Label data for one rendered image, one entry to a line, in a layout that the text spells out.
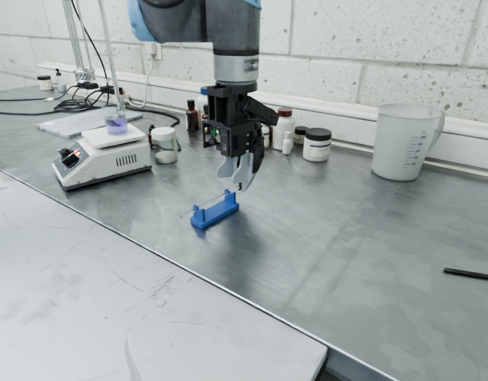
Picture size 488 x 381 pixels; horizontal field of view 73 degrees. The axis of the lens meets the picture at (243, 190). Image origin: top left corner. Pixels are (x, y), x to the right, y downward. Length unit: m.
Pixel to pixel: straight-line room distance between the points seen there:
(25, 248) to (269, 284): 0.40
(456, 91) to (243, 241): 0.64
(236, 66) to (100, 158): 0.39
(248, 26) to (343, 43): 0.50
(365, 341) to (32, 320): 0.41
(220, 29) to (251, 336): 0.42
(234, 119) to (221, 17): 0.15
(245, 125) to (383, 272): 0.31
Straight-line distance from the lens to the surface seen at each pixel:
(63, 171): 0.81
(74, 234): 0.64
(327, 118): 0.99
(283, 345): 0.42
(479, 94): 0.96
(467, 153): 0.94
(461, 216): 0.74
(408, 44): 0.96
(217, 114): 0.56
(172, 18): 0.51
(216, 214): 0.61
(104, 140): 0.80
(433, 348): 0.47
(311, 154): 0.86
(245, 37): 0.54
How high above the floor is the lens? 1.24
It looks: 28 degrees down
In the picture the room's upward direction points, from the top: straight up
